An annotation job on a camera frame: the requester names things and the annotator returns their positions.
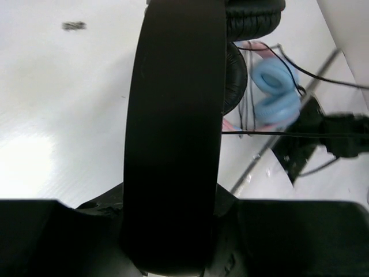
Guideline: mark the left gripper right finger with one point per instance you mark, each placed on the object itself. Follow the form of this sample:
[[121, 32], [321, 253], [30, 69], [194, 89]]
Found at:
[[224, 201]]

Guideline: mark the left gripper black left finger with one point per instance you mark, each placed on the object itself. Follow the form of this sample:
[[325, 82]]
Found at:
[[108, 204]]

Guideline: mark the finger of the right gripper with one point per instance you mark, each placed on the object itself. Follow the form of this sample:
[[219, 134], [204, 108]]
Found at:
[[345, 135]]

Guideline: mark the black wired headphones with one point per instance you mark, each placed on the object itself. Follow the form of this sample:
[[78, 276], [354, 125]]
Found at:
[[172, 149]]

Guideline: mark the pink blue cat-ear headphones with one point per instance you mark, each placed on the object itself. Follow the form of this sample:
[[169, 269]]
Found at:
[[259, 78]]

